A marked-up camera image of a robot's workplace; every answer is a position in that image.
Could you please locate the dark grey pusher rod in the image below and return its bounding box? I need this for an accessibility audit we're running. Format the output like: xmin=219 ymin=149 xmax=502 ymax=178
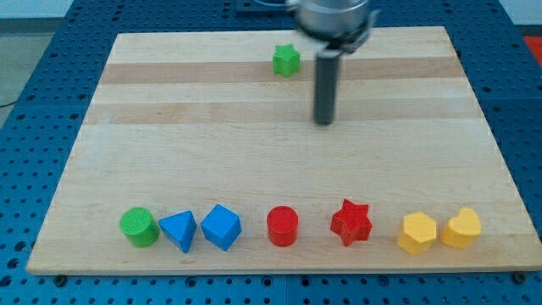
xmin=313 ymin=48 xmax=341 ymax=125

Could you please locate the green star block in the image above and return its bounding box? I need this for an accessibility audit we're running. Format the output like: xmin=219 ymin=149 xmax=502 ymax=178
xmin=273 ymin=44 xmax=301 ymax=78

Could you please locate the red star block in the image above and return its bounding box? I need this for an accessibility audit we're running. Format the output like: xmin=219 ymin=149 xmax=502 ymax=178
xmin=330 ymin=198 xmax=373 ymax=247

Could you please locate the wooden board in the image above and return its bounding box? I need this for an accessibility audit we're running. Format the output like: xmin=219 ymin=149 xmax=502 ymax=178
xmin=27 ymin=26 xmax=541 ymax=275

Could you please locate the red cylinder block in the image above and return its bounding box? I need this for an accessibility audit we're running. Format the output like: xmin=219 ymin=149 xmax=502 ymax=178
xmin=267 ymin=206 xmax=299 ymax=247

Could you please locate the yellow hexagon block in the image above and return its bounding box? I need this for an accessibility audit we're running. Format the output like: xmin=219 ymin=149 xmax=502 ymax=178
xmin=397 ymin=212 xmax=437 ymax=255

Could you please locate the blue cube block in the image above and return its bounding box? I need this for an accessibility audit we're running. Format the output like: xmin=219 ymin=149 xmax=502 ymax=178
xmin=201 ymin=204 xmax=242 ymax=252

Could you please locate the yellow heart block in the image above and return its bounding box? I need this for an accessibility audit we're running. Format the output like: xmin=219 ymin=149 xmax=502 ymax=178
xmin=440 ymin=208 xmax=482 ymax=248

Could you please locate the blue triangle block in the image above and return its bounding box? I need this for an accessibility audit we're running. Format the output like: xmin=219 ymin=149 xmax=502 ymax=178
xmin=158 ymin=211 xmax=197 ymax=253

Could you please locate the green cylinder block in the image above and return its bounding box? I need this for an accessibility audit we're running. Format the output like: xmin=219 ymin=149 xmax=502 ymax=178
xmin=119 ymin=207 xmax=160 ymax=247

